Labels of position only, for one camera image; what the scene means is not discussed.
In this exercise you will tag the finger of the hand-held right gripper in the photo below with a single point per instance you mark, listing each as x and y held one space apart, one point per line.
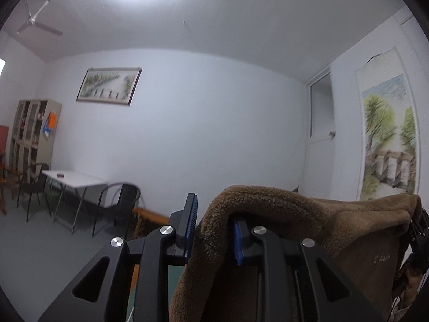
419 231

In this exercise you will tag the hanging scroll painting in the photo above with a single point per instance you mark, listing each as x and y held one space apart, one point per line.
385 134

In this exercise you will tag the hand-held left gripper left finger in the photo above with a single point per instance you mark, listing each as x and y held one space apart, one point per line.
150 275

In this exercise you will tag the beige glass-door cabinet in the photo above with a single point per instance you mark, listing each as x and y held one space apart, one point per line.
47 147

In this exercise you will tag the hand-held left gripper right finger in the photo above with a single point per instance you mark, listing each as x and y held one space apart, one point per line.
285 275

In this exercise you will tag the white ceiling fan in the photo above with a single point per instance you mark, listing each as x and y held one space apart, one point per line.
32 16

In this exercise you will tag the red board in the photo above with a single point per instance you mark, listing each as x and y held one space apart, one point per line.
3 139

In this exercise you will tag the wooden chair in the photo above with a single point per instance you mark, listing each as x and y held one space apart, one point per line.
10 171

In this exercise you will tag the framed landscape painting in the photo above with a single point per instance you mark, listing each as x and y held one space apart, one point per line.
107 85

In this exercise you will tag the white door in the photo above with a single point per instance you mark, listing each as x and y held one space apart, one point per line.
320 161

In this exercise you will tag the metal door latch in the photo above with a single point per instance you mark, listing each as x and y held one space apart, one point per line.
331 136

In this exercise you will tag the black metal chair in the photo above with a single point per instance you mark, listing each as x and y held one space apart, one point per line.
32 187
129 201

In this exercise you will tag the white folding table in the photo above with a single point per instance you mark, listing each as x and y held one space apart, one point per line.
77 179

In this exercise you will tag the brown fluffy towel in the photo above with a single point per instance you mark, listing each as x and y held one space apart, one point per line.
335 234

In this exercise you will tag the wooden table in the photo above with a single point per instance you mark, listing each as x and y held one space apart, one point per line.
147 215

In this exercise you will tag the orange and blue bag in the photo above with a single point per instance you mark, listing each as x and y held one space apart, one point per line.
51 122

